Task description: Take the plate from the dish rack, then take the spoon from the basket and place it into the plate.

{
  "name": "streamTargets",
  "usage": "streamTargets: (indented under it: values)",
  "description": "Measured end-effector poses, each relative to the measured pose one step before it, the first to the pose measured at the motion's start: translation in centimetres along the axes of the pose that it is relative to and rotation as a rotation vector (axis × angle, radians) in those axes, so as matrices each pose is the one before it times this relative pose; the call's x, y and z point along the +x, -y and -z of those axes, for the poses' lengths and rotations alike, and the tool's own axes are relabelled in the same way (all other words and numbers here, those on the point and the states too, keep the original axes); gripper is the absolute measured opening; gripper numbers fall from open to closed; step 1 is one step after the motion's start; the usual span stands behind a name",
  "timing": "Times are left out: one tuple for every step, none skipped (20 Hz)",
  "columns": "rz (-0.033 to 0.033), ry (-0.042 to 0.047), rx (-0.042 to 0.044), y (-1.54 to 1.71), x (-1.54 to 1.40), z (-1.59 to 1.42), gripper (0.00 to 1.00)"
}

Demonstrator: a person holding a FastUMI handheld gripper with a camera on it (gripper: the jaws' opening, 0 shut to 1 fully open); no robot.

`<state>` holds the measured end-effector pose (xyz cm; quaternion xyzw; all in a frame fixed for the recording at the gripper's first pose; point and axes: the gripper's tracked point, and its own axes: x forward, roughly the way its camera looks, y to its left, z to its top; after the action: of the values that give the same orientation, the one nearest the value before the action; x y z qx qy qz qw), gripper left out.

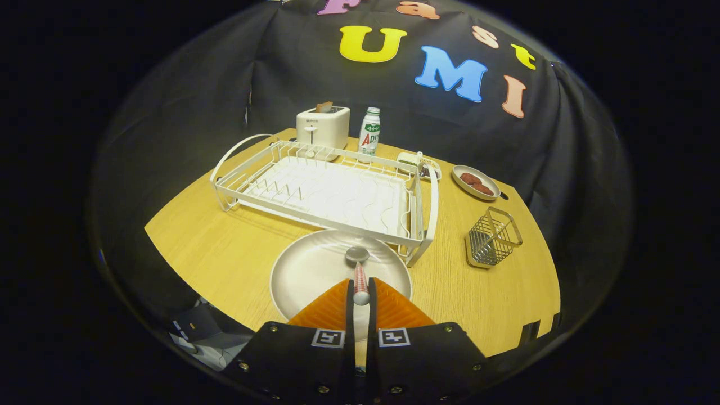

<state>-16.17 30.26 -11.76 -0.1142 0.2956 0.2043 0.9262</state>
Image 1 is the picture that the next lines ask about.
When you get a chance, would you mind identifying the white bottle with green label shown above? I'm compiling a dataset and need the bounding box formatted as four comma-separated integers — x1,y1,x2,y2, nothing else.
358,107,381,164

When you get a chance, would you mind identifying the white round plate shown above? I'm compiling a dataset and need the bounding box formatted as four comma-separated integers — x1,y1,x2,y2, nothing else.
270,229,413,342

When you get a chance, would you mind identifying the white divided snack dish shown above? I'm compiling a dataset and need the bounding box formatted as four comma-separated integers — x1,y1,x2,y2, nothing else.
396,151,442,181

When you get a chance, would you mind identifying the white wire dish rack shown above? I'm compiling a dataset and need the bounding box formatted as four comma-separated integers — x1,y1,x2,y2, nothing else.
210,133,440,268

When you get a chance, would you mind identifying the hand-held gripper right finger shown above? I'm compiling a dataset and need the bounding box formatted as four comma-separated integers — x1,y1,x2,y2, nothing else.
366,277,490,405

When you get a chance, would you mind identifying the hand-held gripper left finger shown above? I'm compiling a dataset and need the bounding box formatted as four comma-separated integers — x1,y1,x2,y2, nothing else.
220,278,356,405

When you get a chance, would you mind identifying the black backdrop cloth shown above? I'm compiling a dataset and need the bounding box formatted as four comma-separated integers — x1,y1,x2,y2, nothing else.
90,0,633,349

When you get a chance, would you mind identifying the dark grey box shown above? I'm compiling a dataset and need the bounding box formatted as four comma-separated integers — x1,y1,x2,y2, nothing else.
169,304,226,344

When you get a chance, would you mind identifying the spoon with red striped handle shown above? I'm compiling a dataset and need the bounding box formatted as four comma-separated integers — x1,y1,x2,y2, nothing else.
345,246,371,306

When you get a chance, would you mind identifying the small white cookie dish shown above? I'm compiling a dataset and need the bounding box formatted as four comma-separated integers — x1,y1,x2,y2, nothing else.
452,164,501,201

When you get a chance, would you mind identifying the white toaster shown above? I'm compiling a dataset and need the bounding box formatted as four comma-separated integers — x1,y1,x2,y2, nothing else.
296,106,350,150

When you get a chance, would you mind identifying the metal wire basket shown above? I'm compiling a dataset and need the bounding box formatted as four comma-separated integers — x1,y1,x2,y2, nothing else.
465,206,523,269

